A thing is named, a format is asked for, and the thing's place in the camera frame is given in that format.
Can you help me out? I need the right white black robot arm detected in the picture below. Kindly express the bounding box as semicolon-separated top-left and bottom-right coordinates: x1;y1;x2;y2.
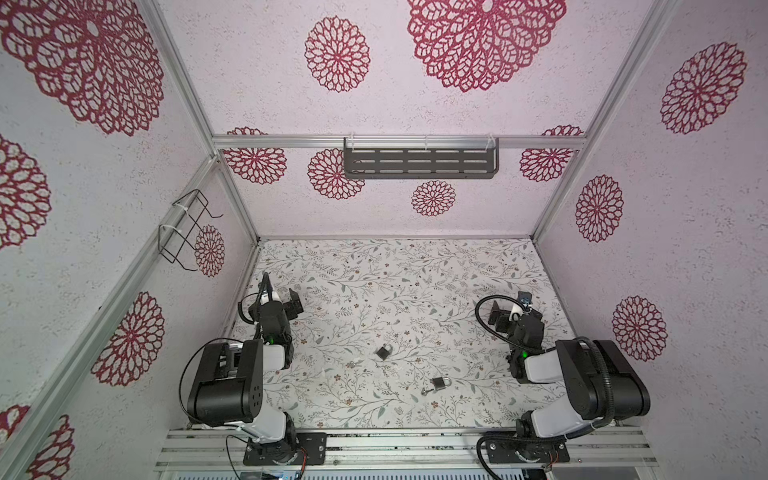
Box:
474;292;651;467

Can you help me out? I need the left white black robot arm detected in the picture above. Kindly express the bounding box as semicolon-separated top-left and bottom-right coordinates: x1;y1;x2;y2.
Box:
179;273;328;473

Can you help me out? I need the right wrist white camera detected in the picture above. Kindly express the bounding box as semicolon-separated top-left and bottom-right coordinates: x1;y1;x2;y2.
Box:
510;291;533;322

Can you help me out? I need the black wire wall rack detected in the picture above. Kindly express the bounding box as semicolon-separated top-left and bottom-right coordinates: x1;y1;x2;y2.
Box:
156;189;226;277

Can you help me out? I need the grey slotted wall shelf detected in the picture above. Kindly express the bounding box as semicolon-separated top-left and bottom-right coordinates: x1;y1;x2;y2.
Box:
342;138;499;180

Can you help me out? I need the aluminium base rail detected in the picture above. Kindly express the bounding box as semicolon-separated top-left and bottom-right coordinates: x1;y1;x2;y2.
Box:
152;426;658;474

